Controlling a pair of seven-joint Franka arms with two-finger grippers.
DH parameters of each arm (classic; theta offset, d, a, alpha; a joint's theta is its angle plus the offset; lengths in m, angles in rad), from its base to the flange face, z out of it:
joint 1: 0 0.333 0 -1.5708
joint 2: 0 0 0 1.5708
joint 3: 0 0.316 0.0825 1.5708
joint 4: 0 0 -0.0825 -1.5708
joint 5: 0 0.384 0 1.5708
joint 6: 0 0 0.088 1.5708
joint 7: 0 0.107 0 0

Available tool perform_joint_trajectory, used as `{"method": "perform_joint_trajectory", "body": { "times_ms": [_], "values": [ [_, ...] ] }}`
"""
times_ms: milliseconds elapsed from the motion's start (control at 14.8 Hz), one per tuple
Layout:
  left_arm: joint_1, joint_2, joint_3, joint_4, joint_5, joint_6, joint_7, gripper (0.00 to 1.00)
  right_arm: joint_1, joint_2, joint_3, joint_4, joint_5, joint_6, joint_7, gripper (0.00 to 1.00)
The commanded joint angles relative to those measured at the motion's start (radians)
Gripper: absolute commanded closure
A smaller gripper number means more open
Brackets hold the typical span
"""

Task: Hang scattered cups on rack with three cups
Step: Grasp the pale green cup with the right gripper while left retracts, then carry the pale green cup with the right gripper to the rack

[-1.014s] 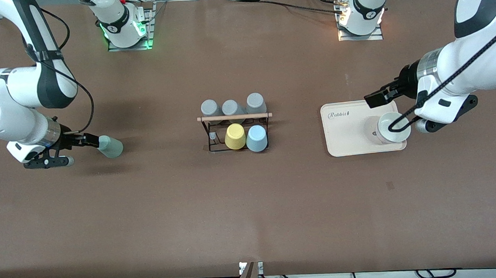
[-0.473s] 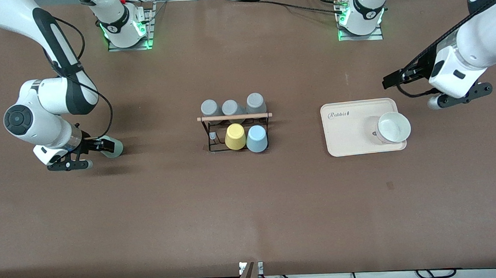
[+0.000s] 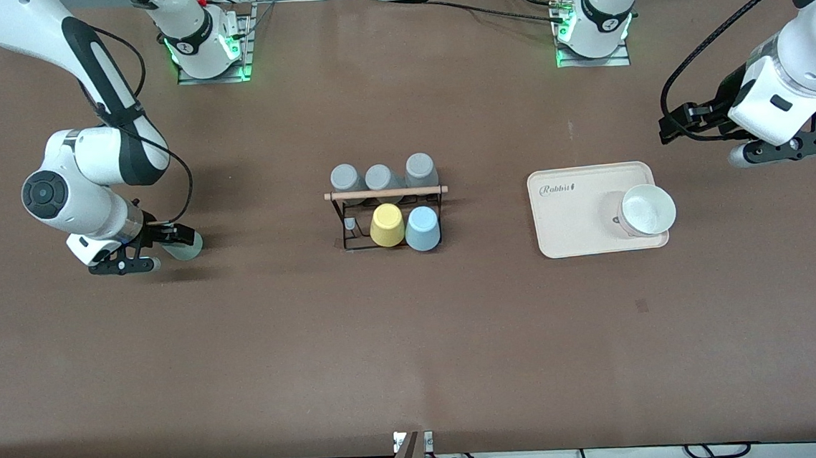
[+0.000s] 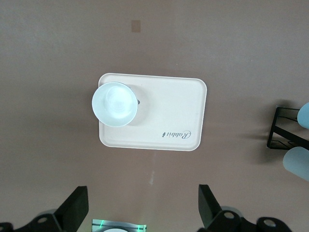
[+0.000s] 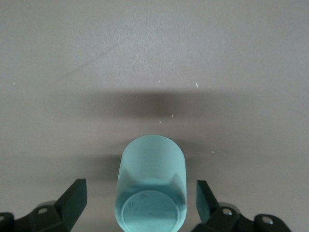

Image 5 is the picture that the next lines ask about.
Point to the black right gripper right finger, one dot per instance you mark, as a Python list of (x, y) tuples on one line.
[(207, 210)]

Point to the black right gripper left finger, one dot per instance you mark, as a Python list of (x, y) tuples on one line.
[(67, 207)]

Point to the pale green plastic cup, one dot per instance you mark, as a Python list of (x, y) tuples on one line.
[(150, 164)]

